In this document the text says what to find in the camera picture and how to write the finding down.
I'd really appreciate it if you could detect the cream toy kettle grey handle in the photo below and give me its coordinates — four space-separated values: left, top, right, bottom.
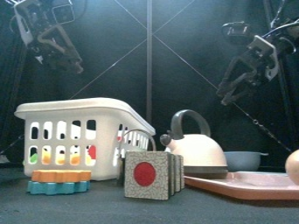
159 108 230 179

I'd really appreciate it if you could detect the beige toy egg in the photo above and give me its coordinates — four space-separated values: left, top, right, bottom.
285 149 299 186

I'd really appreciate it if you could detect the pink plastic tray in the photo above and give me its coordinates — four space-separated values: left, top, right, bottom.
182 171 299 201

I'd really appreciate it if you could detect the red toy food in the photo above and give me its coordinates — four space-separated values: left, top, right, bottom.
87 144 98 161

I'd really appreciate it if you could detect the yellow toy banana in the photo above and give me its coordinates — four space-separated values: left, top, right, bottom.
42 147 84 165

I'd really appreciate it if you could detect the white slotted plastic basket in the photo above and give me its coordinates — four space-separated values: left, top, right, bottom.
14 97 157 182

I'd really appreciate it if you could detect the patterned box with red circle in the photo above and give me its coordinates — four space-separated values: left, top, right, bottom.
118 128 187 201

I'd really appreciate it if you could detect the orange toy gear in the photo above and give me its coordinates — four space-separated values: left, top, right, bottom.
31 170 92 184

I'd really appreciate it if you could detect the blue toy gear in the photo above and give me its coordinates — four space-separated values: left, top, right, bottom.
26 179 91 196

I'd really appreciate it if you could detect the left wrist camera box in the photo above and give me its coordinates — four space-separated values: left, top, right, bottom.
51 3 76 25

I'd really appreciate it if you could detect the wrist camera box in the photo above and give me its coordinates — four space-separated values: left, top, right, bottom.
221 20 251 39
51 3 76 25

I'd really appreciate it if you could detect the thin cross brace wire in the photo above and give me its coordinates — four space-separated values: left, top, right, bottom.
70 0 197 101
112 0 294 153

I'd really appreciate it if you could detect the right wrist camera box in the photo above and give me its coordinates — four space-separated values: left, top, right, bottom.
221 20 251 39

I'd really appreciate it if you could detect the grey metal frame post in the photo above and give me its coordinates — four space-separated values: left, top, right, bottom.
146 0 154 116

